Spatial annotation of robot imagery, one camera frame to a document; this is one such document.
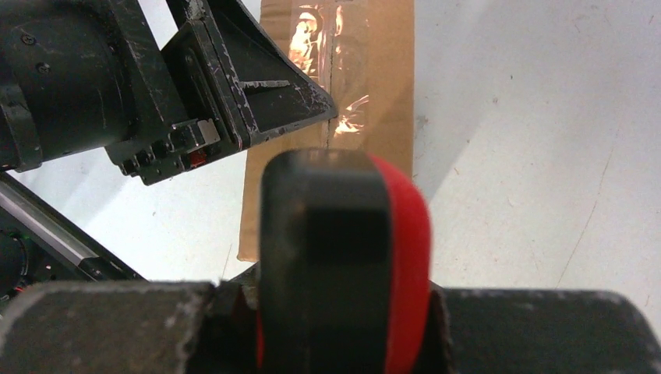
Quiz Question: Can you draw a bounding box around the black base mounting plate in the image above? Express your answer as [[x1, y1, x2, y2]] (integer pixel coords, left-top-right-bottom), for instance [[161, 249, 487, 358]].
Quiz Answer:
[[1, 172, 144, 310]]

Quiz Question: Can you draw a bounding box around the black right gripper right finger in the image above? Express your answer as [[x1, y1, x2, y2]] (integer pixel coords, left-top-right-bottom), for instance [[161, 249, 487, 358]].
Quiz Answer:
[[414, 285, 660, 373]]

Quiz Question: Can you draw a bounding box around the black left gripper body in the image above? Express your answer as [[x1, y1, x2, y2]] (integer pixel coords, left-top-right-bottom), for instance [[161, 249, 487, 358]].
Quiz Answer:
[[103, 1, 243, 185]]

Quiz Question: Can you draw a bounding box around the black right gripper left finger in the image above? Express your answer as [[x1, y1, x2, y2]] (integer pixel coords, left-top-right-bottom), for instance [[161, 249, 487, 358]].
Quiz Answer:
[[1, 266, 258, 373]]

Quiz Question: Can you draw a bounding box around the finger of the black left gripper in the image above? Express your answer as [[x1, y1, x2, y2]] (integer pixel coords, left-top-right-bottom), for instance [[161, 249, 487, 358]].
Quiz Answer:
[[161, 1, 338, 153]]

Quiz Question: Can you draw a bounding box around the brown cardboard express box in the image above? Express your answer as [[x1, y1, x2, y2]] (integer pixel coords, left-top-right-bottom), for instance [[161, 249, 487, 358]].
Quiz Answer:
[[238, 1, 415, 262]]

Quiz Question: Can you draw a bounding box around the red black utility knife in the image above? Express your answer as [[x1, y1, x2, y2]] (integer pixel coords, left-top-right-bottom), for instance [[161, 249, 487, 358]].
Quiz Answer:
[[256, 149, 432, 373]]

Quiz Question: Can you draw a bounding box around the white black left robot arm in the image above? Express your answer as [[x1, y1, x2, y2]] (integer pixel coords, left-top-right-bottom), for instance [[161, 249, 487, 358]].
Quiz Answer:
[[1, 1, 338, 185]]

